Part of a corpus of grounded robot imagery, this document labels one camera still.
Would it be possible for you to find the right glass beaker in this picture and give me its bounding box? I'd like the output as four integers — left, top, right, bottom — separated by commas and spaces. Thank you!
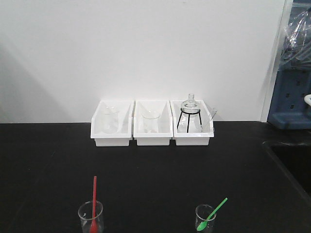
195, 204, 216, 233

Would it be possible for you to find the glass flask on stand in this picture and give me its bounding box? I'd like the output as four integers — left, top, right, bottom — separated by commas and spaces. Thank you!
181, 93, 201, 114

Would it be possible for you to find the glass beaker in bin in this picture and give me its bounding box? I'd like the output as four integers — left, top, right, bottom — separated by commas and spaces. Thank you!
142, 111, 160, 133
103, 106, 119, 133

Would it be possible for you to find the green plastic spoon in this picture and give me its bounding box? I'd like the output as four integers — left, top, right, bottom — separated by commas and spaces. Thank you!
198, 198, 228, 230

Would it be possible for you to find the black lab sink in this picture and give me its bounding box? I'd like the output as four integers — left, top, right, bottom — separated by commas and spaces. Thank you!
262, 141, 311, 206

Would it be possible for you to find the clear plastic sheet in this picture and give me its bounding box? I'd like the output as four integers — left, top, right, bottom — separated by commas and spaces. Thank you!
281, 2, 311, 70

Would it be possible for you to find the black wire tripod stand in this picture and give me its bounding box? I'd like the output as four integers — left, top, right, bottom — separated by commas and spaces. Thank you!
176, 108, 203, 133

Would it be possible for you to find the middle white plastic bin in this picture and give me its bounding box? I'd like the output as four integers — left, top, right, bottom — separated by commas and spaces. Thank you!
133, 100, 173, 146

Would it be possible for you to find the red plastic spoon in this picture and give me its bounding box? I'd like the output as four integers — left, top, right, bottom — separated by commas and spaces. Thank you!
89, 176, 98, 233

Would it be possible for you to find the glass beaker in middle bin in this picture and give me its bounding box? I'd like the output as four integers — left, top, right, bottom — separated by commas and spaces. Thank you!
142, 111, 160, 133

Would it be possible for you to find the glass beaker in left bin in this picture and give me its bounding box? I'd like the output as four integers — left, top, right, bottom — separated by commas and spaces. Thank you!
103, 106, 119, 133

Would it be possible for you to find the clear glass test tube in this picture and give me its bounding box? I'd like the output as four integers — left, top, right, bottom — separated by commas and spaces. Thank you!
197, 108, 218, 133

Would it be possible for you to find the right white plastic bin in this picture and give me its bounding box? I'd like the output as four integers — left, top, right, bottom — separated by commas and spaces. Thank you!
170, 100, 214, 146

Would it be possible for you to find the white plastic bin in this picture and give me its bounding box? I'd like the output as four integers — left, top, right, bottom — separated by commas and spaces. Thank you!
170, 100, 214, 146
90, 100, 134, 147
133, 100, 173, 146

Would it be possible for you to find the blue pegboard rack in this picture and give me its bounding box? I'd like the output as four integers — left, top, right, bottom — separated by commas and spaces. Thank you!
267, 0, 311, 130

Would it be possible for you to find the left white plastic bin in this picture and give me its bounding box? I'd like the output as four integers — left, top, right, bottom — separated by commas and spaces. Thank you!
90, 100, 134, 147

